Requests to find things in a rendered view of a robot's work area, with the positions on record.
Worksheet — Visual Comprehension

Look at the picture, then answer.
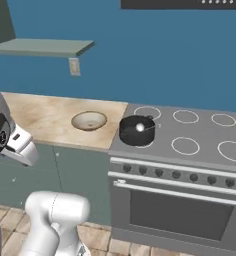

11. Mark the black pot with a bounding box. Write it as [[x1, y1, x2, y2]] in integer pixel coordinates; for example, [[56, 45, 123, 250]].
[[118, 114, 157, 147]]

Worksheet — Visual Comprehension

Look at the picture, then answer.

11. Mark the grey-green cabinet door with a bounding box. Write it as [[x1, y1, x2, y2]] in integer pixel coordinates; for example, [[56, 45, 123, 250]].
[[0, 143, 62, 210], [52, 145, 113, 227]]

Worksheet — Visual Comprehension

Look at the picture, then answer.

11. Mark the beige ceramic bowl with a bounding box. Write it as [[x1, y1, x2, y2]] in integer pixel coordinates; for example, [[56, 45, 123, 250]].
[[70, 110, 109, 132]]

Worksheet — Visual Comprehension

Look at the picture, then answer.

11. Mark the grey stove with hob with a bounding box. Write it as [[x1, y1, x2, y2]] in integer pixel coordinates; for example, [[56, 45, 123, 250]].
[[107, 102, 236, 256]]

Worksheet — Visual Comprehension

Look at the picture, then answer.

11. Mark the black range hood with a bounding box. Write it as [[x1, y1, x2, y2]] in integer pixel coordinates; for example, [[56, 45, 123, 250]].
[[120, 0, 236, 11]]

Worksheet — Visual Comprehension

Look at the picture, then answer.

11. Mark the silver oven door handle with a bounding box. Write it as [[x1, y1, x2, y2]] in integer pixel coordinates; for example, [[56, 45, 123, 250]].
[[112, 179, 236, 208]]

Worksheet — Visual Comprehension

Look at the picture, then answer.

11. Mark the grey-green wall shelf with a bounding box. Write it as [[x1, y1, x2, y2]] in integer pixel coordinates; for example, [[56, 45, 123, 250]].
[[0, 37, 96, 59]]

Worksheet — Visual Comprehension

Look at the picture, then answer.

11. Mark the beige wall socket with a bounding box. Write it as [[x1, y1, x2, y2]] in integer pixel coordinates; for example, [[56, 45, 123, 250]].
[[68, 57, 82, 77]]

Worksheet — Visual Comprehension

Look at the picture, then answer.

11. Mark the grey oven door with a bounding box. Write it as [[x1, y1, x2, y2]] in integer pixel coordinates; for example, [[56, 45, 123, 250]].
[[109, 178, 236, 256]]

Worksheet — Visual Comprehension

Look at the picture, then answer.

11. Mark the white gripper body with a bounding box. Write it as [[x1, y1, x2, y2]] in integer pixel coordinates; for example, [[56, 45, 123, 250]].
[[2, 137, 40, 168]]

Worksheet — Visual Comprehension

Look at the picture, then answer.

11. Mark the grey-green wall cabinet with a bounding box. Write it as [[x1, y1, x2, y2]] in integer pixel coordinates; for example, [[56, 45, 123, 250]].
[[0, 0, 17, 48]]

